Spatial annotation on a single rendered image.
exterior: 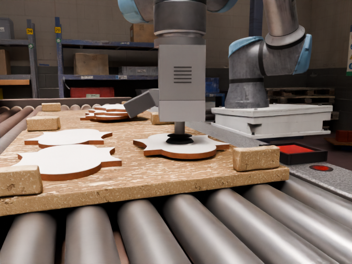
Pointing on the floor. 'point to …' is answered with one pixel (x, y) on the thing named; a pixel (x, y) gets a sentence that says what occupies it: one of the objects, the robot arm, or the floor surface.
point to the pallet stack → (305, 95)
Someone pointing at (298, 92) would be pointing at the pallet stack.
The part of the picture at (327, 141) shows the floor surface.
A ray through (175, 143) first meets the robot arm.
